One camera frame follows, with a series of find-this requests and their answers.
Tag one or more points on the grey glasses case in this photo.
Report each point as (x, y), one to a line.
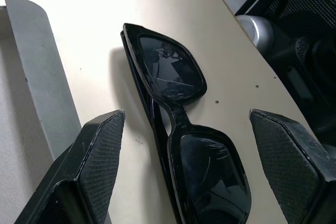
(42, 72)

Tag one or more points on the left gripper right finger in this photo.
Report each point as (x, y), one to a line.
(296, 171)

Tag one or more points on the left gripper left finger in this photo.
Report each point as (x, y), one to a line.
(78, 176)

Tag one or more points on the black sunglasses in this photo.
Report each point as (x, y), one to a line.
(170, 72)

